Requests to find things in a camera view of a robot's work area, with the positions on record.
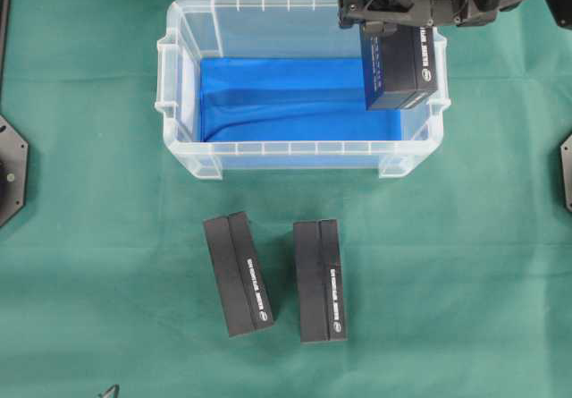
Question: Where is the black RealSense D415 box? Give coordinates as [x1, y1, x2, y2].
[293, 219, 348, 343]

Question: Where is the clear plastic storage case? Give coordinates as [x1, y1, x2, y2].
[155, 0, 450, 180]

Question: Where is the blue plastic liner sheet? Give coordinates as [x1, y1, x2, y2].
[198, 57, 402, 142]

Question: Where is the black pointed tip bottom edge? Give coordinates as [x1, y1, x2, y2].
[97, 384, 120, 398]

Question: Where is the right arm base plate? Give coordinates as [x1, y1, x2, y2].
[548, 133, 571, 214]

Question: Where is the black frame rail left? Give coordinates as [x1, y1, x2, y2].
[0, 0, 11, 80]

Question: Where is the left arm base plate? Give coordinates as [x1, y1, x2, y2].
[0, 116, 29, 226]

